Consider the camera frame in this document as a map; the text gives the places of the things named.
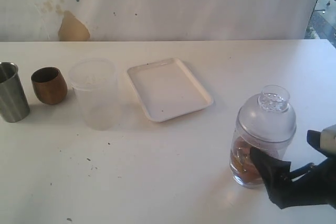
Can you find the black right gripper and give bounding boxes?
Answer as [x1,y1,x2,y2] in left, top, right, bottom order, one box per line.
[250,125,335,209]

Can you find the clear plastic shaker cup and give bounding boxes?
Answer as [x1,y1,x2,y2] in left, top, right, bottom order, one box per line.
[229,128,292,188]

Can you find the brown wooden cubes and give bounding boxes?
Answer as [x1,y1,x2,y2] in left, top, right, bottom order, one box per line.
[230,137,262,187]

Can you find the clear dome shaker lid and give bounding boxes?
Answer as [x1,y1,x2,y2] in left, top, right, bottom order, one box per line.
[236,85,297,151]

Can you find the brown wooden cup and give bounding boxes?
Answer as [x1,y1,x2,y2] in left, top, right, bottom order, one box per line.
[30,67,68,105]

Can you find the stainless steel cup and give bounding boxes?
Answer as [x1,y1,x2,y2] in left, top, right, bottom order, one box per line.
[1,62,30,123]

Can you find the white rectangular tray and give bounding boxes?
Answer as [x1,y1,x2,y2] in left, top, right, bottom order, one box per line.
[127,58,214,123]

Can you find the translucent plastic container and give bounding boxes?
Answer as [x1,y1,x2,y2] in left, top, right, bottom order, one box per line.
[69,58,118,130]

